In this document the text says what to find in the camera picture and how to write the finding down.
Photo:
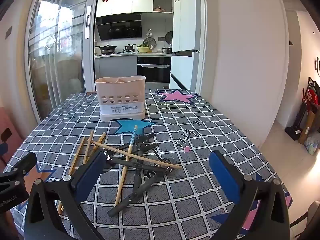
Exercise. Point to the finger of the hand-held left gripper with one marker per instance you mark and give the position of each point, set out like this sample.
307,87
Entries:
23,163

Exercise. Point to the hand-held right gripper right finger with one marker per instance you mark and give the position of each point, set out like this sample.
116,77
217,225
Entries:
223,177

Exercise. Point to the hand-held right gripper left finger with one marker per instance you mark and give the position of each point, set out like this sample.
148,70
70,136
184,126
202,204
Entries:
90,172

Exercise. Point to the wooden chopstick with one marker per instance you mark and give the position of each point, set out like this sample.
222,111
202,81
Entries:
88,146
140,156

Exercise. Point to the blue patterned chopstick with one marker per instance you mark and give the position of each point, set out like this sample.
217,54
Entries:
127,160

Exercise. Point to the beige plastic utensil holder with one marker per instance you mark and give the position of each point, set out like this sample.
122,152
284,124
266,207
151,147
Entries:
120,100

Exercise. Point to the pink stool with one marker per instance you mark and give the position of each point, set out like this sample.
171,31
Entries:
10,130

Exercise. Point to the grey checked star tablecloth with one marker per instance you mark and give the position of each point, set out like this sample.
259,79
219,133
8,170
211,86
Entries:
200,130

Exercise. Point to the black upright vacuum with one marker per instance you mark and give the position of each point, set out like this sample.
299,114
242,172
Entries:
297,120

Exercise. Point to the sliding glass door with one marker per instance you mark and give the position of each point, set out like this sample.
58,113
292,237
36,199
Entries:
57,55

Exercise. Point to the black built-in oven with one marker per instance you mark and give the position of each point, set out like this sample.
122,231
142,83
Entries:
153,68

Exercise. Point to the black wok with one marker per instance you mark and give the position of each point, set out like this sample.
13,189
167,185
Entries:
107,48

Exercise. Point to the black cooking pot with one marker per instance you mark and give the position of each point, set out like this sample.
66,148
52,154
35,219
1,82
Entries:
130,48

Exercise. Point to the yellow bowl of greens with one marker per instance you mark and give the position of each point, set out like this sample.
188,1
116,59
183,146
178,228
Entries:
143,48

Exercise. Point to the round patterned plate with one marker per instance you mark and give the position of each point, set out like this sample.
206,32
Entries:
148,42

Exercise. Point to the black range hood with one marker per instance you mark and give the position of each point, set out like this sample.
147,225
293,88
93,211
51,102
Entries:
118,27

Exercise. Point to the round hanging steamer rack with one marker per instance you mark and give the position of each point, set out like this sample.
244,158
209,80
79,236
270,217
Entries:
169,37

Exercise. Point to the white refrigerator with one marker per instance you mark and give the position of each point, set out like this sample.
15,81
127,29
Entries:
187,25

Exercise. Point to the white wall cabinets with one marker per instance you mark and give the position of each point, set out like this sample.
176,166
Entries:
125,2

